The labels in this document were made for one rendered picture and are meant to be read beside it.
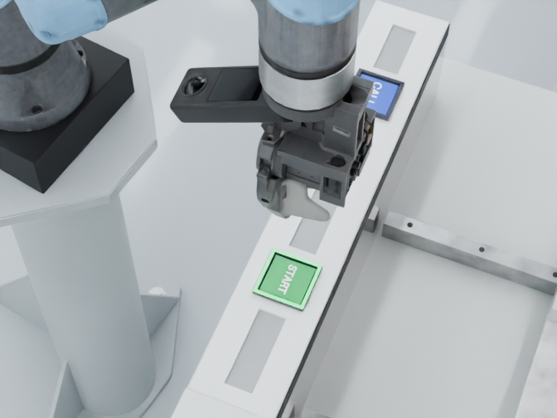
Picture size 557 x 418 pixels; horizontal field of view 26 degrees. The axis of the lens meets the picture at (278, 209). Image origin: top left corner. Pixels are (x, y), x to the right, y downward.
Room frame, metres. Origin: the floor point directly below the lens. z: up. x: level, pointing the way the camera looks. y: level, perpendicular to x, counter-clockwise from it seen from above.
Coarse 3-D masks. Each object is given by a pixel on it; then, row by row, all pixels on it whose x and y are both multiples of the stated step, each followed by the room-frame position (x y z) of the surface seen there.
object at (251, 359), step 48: (384, 48) 0.92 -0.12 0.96; (432, 48) 0.91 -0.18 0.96; (384, 144) 0.78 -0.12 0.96; (288, 240) 0.65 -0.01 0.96; (336, 240) 0.65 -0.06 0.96; (240, 288) 0.59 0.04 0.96; (240, 336) 0.54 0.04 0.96; (288, 336) 0.54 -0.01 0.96; (192, 384) 0.49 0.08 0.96; (240, 384) 0.49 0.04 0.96; (288, 384) 0.49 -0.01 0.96
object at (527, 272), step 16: (384, 224) 0.74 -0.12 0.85; (400, 224) 0.74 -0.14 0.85; (416, 224) 0.74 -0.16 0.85; (400, 240) 0.73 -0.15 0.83; (416, 240) 0.72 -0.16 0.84; (432, 240) 0.72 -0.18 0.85; (448, 240) 0.72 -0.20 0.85; (464, 240) 0.72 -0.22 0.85; (448, 256) 0.71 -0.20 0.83; (464, 256) 0.70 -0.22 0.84; (480, 256) 0.69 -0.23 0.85; (496, 256) 0.69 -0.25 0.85; (512, 256) 0.69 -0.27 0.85; (496, 272) 0.69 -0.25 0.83; (512, 272) 0.68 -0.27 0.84; (528, 272) 0.67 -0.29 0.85; (544, 272) 0.67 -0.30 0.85; (544, 288) 0.66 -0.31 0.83
